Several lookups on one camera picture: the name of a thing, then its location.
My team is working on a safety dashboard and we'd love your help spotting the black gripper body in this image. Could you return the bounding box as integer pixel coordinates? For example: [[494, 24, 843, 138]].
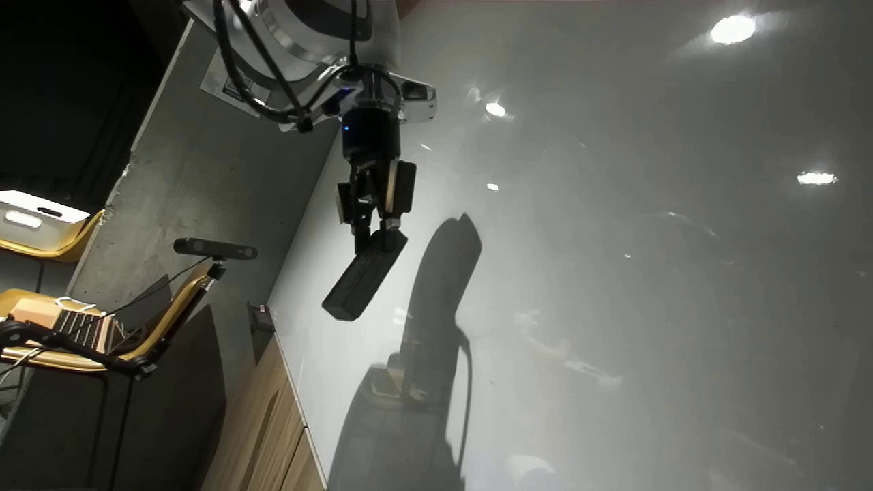
[[342, 96, 408, 171]]

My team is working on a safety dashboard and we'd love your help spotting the black whiteboard duster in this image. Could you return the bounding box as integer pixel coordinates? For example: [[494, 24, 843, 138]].
[[320, 225, 412, 325]]

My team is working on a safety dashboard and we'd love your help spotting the white board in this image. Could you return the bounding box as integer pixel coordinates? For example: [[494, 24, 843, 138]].
[[267, 0, 873, 491]]

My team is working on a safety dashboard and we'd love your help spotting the table power socket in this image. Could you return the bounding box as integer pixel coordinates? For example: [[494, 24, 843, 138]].
[[247, 300, 278, 339]]

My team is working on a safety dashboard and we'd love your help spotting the open laptop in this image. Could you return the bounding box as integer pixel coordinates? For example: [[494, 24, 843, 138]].
[[7, 270, 177, 360]]

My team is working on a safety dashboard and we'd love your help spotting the white box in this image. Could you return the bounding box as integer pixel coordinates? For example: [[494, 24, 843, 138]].
[[0, 187, 93, 240]]

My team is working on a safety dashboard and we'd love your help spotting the yellow chair with laptop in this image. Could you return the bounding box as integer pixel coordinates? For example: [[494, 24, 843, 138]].
[[0, 258, 228, 375]]

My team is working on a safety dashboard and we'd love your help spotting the black bar camera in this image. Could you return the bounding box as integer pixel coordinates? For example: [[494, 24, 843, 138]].
[[172, 234, 259, 264]]

